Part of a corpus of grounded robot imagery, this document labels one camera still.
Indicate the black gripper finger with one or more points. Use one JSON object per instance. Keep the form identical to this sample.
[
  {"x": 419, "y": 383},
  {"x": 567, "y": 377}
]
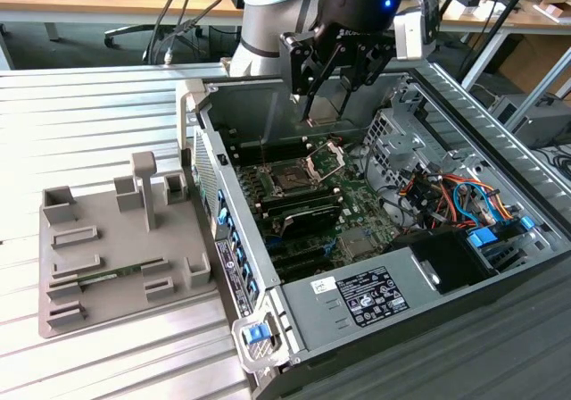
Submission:
[
  {"x": 299, "y": 65},
  {"x": 368, "y": 67}
]

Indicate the silver square CPU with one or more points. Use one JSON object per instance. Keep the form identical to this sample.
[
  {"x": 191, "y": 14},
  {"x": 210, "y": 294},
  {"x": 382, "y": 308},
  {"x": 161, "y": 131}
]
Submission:
[{"x": 325, "y": 112}]

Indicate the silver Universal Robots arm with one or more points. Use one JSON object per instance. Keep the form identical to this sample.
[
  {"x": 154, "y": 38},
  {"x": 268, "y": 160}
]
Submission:
[{"x": 267, "y": 29}]

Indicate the CPU socket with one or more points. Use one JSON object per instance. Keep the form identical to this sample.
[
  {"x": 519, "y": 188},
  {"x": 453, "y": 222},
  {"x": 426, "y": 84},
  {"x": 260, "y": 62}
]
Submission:
[{"x": 290, "y": 180}]

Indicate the black RAM slot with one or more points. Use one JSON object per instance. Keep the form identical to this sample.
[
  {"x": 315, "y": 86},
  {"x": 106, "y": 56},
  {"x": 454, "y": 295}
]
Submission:
[
  {"x": 299, "y": 193},
  {"x": 308, "y": 203}
]

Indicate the black expansion slot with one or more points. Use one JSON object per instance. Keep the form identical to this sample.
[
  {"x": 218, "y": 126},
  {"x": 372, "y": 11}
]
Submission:
[
  {"x": 305, "y": 269},
  {"x": 299, "y": 253}
]

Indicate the open grey PC case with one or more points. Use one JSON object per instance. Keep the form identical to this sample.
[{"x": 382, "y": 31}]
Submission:
[{"x": 276, "y": 114}]

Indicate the metal disk bay cage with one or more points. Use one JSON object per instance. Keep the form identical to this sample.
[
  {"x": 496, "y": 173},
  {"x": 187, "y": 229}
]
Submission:
[{"x": 394, "y": 143}]

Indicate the thin metal locking lever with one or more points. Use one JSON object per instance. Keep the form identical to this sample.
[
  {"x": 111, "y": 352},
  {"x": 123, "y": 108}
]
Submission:
[{"x": 262, "y": 152}]

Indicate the black slanted pole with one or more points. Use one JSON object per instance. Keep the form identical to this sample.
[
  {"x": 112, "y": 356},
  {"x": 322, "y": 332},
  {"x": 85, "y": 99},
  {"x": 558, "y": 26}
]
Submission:
[{"x": 499, "y": 22}]

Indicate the green motherboard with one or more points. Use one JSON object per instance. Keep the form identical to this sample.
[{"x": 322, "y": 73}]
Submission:
[{"x": 357, "y": 214}]

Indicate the black graphics card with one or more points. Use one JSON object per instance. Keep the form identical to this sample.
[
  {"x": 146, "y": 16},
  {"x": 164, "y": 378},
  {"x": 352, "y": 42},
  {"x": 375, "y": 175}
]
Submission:
[{"x": 312, "y": 219}]

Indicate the brown cardboard box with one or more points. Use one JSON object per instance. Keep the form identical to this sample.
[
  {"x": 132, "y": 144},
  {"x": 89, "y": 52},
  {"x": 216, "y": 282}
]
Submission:
[{"x": 531, "y": 60}]

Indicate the black office chair base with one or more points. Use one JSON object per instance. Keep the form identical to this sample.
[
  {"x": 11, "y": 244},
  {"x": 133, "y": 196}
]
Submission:
[{"x": 129, "y": 30}]

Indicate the grey chipset heatsink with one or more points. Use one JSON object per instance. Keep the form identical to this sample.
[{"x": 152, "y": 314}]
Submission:
[{"x": 354, "y": 243}]

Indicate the grey computer box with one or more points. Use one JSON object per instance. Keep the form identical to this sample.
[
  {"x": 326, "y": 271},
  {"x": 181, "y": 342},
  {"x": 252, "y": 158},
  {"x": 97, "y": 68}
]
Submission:
[{"x": 542, "y": 121}]

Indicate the small open cardboard box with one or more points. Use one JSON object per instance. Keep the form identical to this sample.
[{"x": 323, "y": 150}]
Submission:
[{"x": 553, "y": 14}]

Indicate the hard disk in blue carrier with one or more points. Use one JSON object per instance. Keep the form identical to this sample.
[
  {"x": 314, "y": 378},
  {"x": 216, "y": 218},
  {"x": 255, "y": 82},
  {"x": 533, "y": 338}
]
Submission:
[{"x": 484, "y": 238}]

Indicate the black plastic fan shroud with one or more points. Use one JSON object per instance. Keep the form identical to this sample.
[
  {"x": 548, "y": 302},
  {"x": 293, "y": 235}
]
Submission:
[{"x": 450, "y": 257}]

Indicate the grey power supply with labels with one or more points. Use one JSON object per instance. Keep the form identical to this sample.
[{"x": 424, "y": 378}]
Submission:
[{"x": 415, "y": 279}]

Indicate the grey plastic parts rack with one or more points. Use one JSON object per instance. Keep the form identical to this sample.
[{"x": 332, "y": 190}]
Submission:
[{"x": 125, "y": 248}]

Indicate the green RAM stick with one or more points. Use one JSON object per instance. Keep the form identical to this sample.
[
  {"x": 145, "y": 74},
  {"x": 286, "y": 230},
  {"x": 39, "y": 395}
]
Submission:
[{"x": 105, "y": 277}]

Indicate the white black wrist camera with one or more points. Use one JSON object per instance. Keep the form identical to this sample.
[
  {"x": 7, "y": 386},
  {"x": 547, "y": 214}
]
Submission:
[{"x": 408, "y": 38}]

